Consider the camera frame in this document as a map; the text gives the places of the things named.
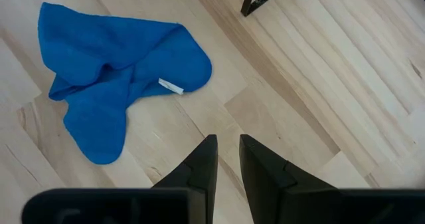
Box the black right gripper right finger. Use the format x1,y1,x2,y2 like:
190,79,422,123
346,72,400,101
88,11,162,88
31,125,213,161
238,134,340,224

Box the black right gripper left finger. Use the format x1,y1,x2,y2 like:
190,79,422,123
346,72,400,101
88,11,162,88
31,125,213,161
151,134,218,224

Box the wooden shelf with black legs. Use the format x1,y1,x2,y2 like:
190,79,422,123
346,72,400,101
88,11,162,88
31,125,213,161
240,0,288,17

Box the blue microfibre cloth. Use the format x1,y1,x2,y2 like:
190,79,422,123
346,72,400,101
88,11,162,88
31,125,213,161
37,1,213,166

